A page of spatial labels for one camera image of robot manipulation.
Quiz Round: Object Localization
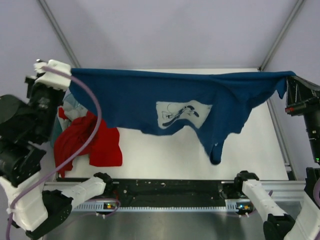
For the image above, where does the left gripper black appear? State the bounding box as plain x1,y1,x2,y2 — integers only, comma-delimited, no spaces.
27,70,68,140

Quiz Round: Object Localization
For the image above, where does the red t shirt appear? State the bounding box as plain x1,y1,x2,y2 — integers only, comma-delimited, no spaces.
53,111,124,179

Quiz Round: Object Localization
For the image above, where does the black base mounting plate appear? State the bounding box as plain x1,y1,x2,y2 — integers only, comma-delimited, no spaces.
107,178,251,207

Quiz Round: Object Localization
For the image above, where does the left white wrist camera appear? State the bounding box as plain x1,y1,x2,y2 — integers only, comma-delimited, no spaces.
33,59,71,92

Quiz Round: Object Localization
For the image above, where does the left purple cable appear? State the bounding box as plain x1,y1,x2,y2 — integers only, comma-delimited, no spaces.
5,65,123,240

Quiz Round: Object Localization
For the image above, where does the aluminium frame post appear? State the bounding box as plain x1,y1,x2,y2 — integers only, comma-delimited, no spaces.
257,0,306,72
36,0,82,68

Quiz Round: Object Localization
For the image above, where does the blue t shirt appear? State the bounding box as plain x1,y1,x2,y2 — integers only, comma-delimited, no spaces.
71,68,294,165

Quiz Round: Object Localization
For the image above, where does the grey white t shirt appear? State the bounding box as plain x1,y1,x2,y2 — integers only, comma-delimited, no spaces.
57,105,88,124

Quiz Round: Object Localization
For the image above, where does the right aluminium frame post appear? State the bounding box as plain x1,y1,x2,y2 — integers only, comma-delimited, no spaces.
257,0,306,72

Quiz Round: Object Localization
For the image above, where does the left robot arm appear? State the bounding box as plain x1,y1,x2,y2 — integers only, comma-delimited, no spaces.
0,76,114,240

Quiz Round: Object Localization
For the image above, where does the white slotted cable duct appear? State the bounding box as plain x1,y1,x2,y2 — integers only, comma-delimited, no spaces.
72,199,254,213

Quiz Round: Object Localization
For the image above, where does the left aluminium frame post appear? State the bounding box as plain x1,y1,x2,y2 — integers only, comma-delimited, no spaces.
36,0,82,68

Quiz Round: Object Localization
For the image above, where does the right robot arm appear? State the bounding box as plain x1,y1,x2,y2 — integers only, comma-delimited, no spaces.
233,76,320,240

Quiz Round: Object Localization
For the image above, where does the front aluminium frame rail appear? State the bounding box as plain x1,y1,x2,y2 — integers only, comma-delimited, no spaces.
43,180,305,202

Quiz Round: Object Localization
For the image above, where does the teal plastic basket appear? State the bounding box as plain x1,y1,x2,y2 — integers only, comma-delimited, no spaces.
50,93,88,148

